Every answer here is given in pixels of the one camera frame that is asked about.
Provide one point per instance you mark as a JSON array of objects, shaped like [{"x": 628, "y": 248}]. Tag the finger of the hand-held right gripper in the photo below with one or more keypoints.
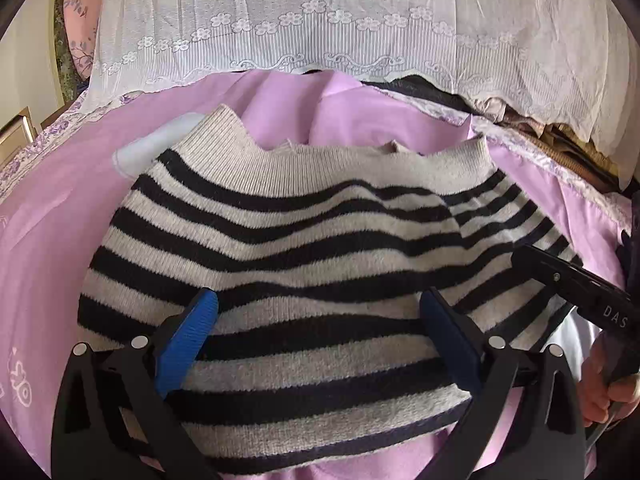
[
  {"x": 555, "y": 272},
  {"x": 626, "y": 245}
]

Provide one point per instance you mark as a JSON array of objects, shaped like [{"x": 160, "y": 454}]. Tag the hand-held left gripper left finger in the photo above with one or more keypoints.
[{"x": 192, "y": 330}]

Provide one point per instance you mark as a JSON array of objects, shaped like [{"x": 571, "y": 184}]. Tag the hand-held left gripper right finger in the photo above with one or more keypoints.
[{"x": 447, "y": 340}]

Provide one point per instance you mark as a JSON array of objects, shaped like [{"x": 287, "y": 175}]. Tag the black and grey striped sweater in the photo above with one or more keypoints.
[{"x": 310, "y": 250}]

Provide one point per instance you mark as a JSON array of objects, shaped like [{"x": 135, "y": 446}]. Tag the person's right hand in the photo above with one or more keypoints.
[{"x": 595, "y": 385}]

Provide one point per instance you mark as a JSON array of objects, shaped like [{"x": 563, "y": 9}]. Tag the pink printed bed sheet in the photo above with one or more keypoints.
[{"x": 50, "y": 240}]

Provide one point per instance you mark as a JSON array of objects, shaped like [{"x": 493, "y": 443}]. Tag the green patterned panel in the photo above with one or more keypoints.
[{"x": 65, "y": 60}]

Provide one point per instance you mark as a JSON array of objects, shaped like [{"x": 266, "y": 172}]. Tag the white lace cloth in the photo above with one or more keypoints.
[{"x": 350, "y": 10}]

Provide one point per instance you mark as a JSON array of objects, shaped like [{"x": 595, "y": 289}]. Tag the pale wooden bed frame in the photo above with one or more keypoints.
[{"x": 15, "y": 135}]

